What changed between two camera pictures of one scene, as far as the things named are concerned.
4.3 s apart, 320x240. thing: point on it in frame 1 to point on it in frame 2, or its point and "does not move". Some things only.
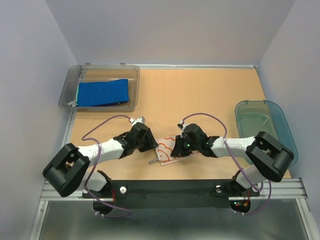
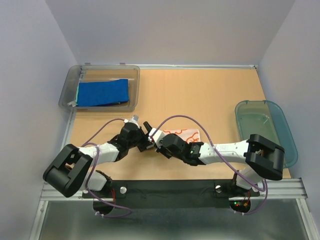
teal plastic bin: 253,116 does not move
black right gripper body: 185,146 to 167,153
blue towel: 93,93 does not move
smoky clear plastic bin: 88,72 does not move
